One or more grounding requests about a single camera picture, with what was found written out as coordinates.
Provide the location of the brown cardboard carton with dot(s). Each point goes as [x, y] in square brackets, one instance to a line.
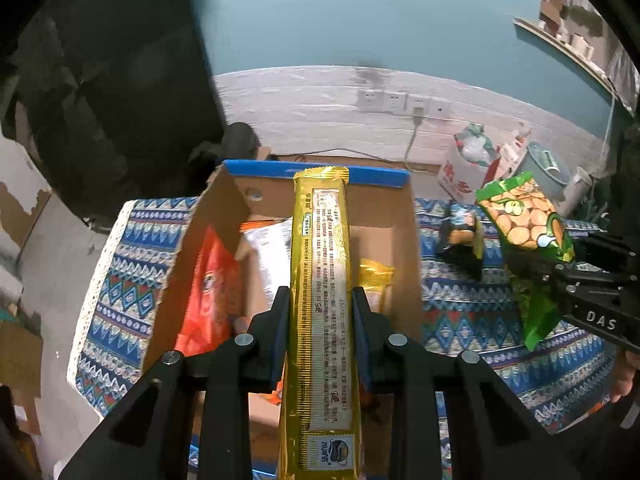
[20, 360]

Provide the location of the peeling white board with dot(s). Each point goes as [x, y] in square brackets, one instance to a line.
[20, 185]

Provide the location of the black round device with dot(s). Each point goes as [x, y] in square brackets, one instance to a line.
[235, 142]

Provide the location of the white kettle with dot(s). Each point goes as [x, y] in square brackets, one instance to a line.
[577, 190]

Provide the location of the crumpled plastic bags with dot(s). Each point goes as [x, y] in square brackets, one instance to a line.
[475, 142]

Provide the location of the blue patterned tablecloth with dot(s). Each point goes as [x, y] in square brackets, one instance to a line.
[125, 280]

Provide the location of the green biscuit packet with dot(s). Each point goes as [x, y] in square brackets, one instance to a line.
[525, 215]

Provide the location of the long yellow biscuit packet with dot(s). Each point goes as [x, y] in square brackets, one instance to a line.
[320, 310]
[375, 280]

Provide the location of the blue-edged cardboard box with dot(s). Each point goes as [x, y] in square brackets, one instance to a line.
[385, 240]

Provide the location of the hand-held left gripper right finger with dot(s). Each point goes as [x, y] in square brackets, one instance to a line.
[361, 340]

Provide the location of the white paper bag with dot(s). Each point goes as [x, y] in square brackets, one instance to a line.
[512, 150]

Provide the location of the black yellow snack packet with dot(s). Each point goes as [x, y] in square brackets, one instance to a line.
[460, 242]

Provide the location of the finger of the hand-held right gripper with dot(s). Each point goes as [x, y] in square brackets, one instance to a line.
[605, 255]
[542, 272]

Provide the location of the light blue trash bin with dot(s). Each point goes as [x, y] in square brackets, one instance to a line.
[542, 165]

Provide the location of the person's right hand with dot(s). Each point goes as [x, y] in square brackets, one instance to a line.
[626, 375]

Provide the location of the orange nut snack packet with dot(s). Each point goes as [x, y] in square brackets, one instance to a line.
[272, 260]

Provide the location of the black cloth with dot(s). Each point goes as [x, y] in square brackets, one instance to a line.
[110, 85]

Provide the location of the red white carton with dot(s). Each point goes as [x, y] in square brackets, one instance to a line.
[460, 180]

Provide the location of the small brown cardboard box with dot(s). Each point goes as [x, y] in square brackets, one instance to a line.
[263, 152]

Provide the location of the white wall shelf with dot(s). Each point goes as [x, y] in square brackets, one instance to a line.
[565, 52]

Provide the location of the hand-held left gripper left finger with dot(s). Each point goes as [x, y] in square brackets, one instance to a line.
[280, 340]

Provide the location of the large orange snack packet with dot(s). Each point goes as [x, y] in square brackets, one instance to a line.
[205, 290]

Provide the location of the white wall socket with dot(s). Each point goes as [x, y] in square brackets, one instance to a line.
[396, 102]
[440, 109]
[370, 99]
[419, 102]

